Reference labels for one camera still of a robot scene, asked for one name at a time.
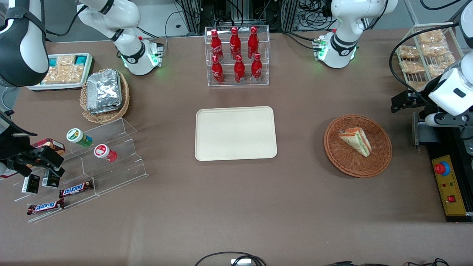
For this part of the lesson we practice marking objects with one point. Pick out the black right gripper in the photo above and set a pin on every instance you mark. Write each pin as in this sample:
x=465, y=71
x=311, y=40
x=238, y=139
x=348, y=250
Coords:
x=13, y=147

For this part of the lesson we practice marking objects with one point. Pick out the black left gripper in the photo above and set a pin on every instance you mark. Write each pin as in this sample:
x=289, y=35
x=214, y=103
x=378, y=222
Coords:
x=417, y=100

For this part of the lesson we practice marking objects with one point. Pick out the triangle sandwich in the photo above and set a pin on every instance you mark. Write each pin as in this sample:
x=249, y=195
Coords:
x=356, y=142

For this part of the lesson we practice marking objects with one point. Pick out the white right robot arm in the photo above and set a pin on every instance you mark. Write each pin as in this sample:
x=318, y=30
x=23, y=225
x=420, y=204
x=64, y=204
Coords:
x=129, y=55

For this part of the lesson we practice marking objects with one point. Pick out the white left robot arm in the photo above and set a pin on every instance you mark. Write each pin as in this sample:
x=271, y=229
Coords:
x=343, y=44

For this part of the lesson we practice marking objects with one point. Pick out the white plastic snack tray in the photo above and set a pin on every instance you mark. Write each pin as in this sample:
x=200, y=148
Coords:
x=55, y=87

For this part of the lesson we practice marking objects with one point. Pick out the light oval wicker basket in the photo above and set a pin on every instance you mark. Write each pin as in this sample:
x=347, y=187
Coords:
x=105, y=117

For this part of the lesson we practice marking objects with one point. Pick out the round brown wicker basket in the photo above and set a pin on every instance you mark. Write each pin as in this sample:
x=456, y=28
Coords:
x=347, y=162

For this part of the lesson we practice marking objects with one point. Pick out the beige rectangular serving tray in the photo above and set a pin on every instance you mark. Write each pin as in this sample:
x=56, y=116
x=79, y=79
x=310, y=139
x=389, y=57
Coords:
x=235, y=133

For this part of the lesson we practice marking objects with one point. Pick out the small black box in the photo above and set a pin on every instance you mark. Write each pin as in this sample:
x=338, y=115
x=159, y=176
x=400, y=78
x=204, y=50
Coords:
x=51, y=180
x=30, y=184

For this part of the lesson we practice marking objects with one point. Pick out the black yellow control box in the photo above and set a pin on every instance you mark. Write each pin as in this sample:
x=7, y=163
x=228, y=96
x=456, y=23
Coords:
x=439, y=147

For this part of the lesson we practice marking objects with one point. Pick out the clear plastic container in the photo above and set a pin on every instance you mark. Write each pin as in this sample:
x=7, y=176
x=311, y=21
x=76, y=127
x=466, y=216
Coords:
x=469, y=146

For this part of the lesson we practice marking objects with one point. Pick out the brown red snack box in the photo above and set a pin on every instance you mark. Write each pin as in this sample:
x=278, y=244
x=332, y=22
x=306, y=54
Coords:
x=51, y=144

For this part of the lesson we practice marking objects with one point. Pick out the clear bag of pastry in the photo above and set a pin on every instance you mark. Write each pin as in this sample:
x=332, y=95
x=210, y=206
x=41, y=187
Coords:
x=434, y=50
x=417, y=85
x=412, y=67
x=429, y=37
x=408, y=52
x=441, y=66

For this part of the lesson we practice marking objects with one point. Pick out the snickers bar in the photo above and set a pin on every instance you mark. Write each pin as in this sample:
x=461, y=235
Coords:
x=45, y=207
x=75, y=189

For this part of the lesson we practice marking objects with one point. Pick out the red emergency stop button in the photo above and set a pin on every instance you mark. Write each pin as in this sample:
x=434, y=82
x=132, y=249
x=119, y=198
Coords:
x=440, y=168

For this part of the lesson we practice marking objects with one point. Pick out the green snack can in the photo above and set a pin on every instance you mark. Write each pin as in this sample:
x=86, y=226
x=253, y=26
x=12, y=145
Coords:
x=78, y=136

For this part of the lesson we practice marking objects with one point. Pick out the yellow control panel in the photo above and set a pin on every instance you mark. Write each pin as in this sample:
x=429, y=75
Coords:
x=452, y=188

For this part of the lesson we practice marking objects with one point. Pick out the red snack can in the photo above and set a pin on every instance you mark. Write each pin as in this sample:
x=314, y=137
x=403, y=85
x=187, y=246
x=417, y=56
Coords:
x=103, y=152

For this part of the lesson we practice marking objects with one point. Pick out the clear acrylic stepped stand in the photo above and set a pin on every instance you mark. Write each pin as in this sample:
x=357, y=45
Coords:
x=118, y=173

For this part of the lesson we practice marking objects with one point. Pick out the beige cracker bag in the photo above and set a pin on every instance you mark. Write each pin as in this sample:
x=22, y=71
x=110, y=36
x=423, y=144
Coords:
x=65, y=60
x=63, y=74

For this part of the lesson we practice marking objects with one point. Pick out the teal snack packet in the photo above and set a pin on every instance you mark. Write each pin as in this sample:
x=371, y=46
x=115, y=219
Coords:
x=81, y=60
x=53, y=62

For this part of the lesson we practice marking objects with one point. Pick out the silver foil packet stack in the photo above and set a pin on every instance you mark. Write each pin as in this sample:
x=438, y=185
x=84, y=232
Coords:
x=104, y=91

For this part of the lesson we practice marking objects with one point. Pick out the red cola bottle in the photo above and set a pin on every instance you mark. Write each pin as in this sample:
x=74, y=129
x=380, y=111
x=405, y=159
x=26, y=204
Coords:
x=216, y=46
x=235, y=44
x=217, y=72
x=257, y=69
x=239, y=71
x=253, y=43

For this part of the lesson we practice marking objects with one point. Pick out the clear acrylic bottle rack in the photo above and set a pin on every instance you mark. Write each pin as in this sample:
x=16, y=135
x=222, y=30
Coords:
x=227, y=83

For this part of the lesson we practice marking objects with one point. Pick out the white power plug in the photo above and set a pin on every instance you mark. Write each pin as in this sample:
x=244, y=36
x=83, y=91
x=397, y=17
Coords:
x=241, y=262

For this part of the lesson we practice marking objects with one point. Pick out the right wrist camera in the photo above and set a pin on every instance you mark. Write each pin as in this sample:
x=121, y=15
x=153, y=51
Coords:
x=50, y=156

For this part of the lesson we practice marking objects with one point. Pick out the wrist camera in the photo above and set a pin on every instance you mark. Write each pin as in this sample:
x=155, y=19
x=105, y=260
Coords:
x=408, y=100
x=50, y=156

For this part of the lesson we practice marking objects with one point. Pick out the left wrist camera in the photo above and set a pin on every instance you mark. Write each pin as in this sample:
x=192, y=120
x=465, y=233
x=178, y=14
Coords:
x=408, y=100

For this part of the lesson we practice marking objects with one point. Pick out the aluminium frame rack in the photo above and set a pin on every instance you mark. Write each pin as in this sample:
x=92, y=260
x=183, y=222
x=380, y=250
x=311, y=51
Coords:
x=192, y=14

